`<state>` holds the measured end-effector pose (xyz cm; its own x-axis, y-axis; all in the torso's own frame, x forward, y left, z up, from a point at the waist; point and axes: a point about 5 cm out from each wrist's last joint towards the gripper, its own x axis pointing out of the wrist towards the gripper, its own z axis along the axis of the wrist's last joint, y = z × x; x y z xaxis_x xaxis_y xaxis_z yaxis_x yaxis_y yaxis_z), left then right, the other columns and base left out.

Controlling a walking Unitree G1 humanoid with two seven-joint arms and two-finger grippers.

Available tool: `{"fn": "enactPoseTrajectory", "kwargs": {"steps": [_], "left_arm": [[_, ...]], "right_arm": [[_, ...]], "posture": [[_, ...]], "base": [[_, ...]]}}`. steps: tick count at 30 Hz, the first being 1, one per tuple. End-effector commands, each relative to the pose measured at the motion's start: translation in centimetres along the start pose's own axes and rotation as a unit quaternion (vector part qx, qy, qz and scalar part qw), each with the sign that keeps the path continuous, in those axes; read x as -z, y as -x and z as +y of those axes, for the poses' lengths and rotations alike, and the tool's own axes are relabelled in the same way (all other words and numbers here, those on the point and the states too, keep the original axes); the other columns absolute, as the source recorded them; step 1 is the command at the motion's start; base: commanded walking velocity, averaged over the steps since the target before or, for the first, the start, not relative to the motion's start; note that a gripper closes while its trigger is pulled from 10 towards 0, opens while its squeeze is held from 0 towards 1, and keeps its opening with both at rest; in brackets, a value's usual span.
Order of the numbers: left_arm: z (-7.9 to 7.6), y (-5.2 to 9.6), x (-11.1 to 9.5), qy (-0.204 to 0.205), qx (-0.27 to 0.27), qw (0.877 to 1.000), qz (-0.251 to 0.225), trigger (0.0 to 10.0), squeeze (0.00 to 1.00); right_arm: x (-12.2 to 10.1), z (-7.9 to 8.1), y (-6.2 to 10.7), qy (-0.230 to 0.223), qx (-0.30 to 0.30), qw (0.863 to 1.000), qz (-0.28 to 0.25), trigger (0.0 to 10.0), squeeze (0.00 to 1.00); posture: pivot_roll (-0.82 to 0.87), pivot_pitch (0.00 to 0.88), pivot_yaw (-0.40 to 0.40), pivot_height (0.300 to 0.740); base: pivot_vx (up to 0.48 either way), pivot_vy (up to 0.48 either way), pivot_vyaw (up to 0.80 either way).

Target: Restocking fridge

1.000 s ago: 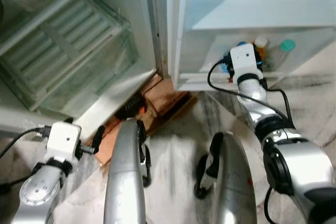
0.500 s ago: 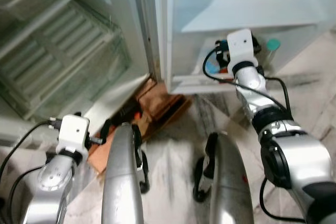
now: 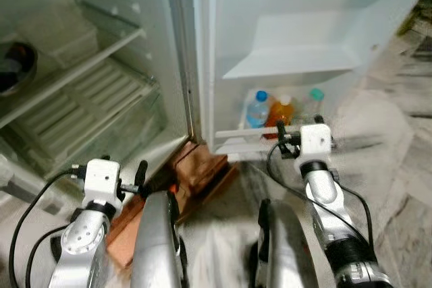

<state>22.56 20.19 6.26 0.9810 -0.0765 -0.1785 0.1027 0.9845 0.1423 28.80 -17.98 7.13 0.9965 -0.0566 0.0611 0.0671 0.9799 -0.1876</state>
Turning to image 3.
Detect silver left robot leg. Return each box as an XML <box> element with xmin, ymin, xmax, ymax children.
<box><xmin>130</xmin><ymin>190</ymin><xmax>190</xmax><ymax>288</ymax></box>

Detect white fridge shelf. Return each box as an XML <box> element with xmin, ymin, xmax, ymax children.
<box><xmin>0</xmin><ymin>27</ymin><xmax>148</xmax><ymax>130</ymax></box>

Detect grey fridge body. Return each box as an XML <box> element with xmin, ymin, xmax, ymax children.
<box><xmin>0</xmin><ymin>0</ymin><xmax>198</xmax><ymax>196</ymax></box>

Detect glossy fridge door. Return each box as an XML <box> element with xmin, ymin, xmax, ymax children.
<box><xmin>192</xmin><ymin>0</ymin><xmax>432</xmax><ymax>163</ymax></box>

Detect orange brown fridge stand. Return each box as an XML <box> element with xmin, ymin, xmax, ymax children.
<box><xmin>105</xmin><ymin>138</ymin><xmax>238</xmax><ymax>275</ymax></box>

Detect ribbed crisper drawer cover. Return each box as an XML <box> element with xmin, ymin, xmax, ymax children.
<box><xmin>5</xmin><ymin>57</ymin><xmax>161</xmax><ymax>169</ymax></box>

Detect blue cap water bottle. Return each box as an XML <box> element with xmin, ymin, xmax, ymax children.
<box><xmin>245</xmin><ymin>90</ymin><xmax>271</xmax><ymax>130</ymax></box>

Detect green cap clear bottle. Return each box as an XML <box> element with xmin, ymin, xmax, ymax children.
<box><xmin>300</xmin><ymin>88</ymin><xmax>326</xmax><ymax>125</ymax></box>

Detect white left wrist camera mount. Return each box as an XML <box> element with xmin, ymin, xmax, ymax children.
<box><xmin>83</xmin><ymin>159</ymin><xmax>122</xmax><ymax>202</ymax></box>

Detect orange juice bottle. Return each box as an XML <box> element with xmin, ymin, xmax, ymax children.
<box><xmin>265</xmin><ymin>94</ymin><xmax>296</xmax><ymax>139</ymax></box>

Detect silver robot leg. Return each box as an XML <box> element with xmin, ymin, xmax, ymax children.
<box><xmin>248</xmin><ymin>198</ymin><xmax>321</xmax><ymax>288</ymax></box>
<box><xmin>130</xmin><ymin>190</ymin><xmax>190</xmax><ymax>288</ymax></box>

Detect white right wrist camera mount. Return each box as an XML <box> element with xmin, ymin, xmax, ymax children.
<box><xmin>300</xmin><ymin>123</ymin><xmax>333</xmax><ymax>162</ymax></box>

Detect black bowl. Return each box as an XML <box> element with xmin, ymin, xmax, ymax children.
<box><xmin>0</xmin><ymin>40</ymin><xmax>38</xmax><ymax>96</ymax></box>

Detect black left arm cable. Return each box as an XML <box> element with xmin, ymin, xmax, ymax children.
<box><xmin>25</xmin><ymin>224</ymin><xmax>70</xmax><ymax>288</ymax></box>
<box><xmin>8</xmin><ymin>165</ymin><xmax>87</xmax><ymax>288</ymax></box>

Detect silver right robot leg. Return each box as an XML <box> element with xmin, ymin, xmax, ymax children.
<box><xmin>248</xmin><ymin>198</ymin><xmax>321</xmax><ymax>288</ymax></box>

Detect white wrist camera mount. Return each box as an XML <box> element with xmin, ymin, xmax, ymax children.
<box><xmin>83</xmin><ymin>159</ymin><xmax>122</xmax><ymax>202</ymax></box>
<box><xmin>300</xmin><ymin>123</ymin><xmax>333</xmax><ymax>162</ymax></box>

